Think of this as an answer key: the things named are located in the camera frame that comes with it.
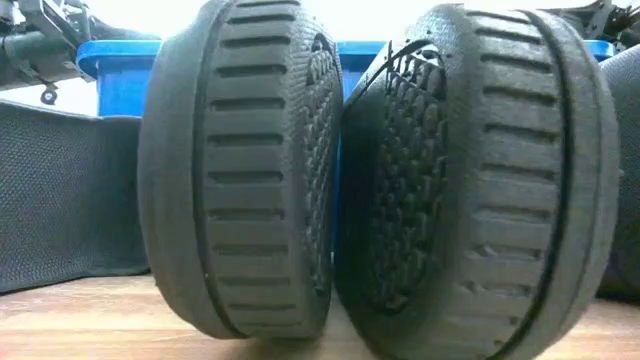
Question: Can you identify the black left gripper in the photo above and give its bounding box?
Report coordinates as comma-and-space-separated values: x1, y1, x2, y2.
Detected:
0, 0, 162, 94

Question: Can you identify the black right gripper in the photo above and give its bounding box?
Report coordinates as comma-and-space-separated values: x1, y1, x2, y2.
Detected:
542, 0, 640, 51

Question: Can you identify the blue plastic bin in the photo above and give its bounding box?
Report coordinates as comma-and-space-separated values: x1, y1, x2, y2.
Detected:
76, 38, 617, 254

